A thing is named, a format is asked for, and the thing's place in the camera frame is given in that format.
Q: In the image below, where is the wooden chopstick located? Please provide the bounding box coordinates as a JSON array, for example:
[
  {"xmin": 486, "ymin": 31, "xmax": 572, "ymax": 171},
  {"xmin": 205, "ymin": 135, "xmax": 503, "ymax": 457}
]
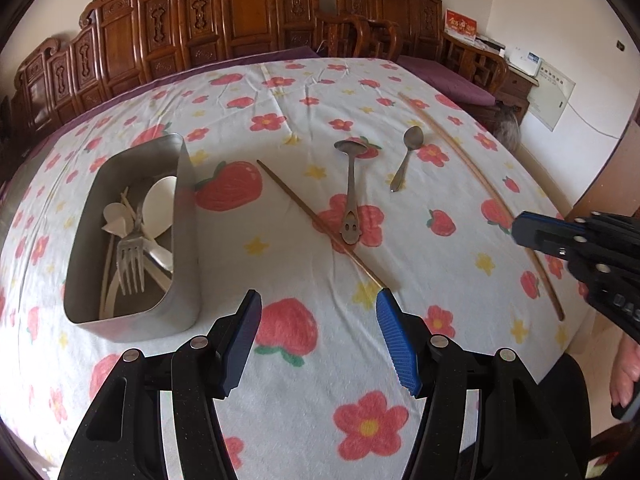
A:
[
  {"xmin": 398, "ymin": 93, "xmax": 565, "ymax": 322},
  {"xmin": 256, "ymin": 159, "xmax": 386, "ymax": 289}
]

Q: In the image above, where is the smiley handle metal spoon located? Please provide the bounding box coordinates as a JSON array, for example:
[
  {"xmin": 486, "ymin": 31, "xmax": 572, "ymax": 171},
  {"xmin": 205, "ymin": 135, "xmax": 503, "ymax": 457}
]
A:
[{"xmin": 334, "ymin": 140, "xmax": 367, "ymax": 245}]

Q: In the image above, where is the silver metal fork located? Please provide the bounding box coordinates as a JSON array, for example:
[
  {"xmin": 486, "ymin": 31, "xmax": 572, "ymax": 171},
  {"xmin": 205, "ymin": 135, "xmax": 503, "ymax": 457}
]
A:
[{"xmin": 116, "ymin": 211, "xmax": 145, "ymax": 295}]

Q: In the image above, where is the person's right hand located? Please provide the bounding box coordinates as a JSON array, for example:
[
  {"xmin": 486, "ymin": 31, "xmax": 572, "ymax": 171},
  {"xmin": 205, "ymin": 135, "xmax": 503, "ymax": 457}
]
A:
[{"xmin": 610, "ymin": 334, "xmax": 640, "ymax": 408}]

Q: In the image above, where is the stainless steel rectangular tray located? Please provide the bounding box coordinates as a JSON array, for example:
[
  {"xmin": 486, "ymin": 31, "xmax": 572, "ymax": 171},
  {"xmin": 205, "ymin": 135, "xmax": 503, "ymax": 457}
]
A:
[{"xmin": 64, "ymin": 134, "xmax": 202, "ymax": 342}]

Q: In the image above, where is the white plastic spoon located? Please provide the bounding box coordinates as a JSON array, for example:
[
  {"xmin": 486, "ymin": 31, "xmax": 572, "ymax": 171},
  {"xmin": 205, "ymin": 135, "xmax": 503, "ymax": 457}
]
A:
[{"xmin": 142, "ymin": 176, "xmax": 177, "ymax": 240}]

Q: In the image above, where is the grey furry pet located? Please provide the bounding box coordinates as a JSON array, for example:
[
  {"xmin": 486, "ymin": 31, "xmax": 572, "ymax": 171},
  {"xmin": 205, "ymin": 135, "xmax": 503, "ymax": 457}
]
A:
[{"xmin": 491, "ymin": 101, "xmax": 521, "ymax": 154}]

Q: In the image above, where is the floral strawberry tablecloth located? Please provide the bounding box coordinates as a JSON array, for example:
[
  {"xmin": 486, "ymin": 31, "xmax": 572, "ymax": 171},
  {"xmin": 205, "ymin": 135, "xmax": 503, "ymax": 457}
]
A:
[{"xmin": 1, "ymin": 58, "xmax": 587, "ymax": 479}]

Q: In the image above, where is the small metal spoon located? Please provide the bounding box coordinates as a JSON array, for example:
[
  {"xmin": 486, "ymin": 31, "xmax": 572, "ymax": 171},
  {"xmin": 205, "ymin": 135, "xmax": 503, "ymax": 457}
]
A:
[{"xmin": 390, "ymin": 126, "xmax": 424, "ymax": 193}]

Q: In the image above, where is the red printed card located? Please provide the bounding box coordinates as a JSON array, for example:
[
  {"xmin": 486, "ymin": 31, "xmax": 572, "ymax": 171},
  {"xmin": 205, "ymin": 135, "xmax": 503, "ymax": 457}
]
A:
[{"xmin": 445, "ymin": 9, "xmax": 477, "ymax": 44}]

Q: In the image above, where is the wooden side chair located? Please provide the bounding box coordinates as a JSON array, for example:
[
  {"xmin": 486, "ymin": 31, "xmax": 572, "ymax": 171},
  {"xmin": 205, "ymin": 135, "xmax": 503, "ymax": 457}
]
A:
[{"xmin": 314, "ymin": 12, "xmax": 404, "ymax": 62}]

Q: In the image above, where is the carved wooden bench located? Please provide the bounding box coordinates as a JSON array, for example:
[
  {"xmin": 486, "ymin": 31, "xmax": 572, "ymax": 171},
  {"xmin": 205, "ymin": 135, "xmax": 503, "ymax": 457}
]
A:
[{"xmin": 16, "ymin": 0, "xmax": 524, "ymax": 132}]

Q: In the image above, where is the white wall panel box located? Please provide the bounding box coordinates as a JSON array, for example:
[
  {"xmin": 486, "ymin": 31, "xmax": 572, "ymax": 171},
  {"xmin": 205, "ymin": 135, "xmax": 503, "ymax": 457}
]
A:
[{"xmin": 528, "ymin": 60, "xmax": 576, "ymax": 131}]

